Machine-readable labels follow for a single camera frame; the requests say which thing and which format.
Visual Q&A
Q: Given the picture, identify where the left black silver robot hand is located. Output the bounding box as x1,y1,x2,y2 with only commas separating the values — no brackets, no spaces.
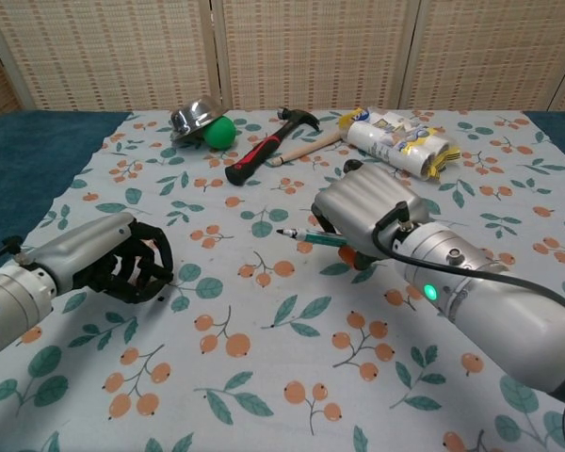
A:
17,211,175,305

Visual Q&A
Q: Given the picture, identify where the white yellow plastic package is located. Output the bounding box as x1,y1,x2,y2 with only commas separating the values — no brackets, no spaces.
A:
337,106,462,182

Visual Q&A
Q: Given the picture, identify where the bamboo folding screen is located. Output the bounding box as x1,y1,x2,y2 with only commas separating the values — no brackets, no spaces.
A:
0,0,565,120

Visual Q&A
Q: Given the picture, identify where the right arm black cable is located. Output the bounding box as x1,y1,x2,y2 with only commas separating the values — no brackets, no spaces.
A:
374,201,565,322

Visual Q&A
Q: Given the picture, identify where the stainless steel bowl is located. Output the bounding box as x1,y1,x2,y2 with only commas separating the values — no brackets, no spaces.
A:
169,95,225,143

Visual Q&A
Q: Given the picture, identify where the green ball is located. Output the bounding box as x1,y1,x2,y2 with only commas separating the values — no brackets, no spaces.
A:
203,116,237,152

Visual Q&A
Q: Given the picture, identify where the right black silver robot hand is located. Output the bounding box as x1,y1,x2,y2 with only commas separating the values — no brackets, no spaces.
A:
310,158,438,272

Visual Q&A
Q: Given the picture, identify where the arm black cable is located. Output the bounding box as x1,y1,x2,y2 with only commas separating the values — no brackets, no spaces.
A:
374,201,565,322
0,234,25,270

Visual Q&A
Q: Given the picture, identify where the green white marker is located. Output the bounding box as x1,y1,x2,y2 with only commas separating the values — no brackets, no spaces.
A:
276,227,349,249

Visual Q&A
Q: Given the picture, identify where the floral print tablecloth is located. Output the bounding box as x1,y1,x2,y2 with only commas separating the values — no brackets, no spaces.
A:
0,108,565,452

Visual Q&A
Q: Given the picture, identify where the black red claw hammer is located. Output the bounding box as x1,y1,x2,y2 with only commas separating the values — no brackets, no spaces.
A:
224,108,321,186

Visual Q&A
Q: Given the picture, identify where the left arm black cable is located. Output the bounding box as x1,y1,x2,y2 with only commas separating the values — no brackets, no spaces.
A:
0,234,25,270

